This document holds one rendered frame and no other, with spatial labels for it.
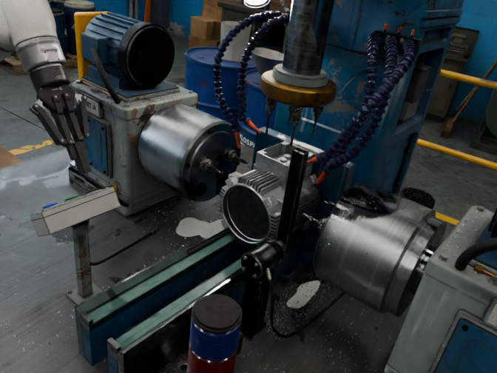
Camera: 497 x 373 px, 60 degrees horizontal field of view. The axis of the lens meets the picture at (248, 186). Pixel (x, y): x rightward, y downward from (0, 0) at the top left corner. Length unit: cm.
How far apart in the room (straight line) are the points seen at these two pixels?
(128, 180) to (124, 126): 17
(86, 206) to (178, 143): 32
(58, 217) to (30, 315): 28
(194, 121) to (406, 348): 75
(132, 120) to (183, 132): 17
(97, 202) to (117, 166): 39
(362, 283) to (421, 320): 13
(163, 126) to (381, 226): 65
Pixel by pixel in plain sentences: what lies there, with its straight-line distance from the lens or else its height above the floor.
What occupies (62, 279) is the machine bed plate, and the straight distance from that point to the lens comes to 123.
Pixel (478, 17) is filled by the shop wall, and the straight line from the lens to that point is 604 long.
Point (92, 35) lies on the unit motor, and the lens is 140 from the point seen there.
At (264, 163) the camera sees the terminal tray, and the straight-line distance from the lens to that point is 109.
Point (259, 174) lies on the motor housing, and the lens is 107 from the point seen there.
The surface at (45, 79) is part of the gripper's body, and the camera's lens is 104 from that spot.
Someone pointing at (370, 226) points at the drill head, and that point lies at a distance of 91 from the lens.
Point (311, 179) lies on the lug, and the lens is 114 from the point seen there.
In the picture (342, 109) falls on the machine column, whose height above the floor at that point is 124.
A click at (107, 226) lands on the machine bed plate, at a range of 140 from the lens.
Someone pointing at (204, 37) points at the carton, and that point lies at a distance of 682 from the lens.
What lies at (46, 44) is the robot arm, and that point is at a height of 137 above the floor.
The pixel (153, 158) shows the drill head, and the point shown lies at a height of 105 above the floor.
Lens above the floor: 160
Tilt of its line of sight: 29 degrees down
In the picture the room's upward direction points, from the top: 8 degrees clockwise
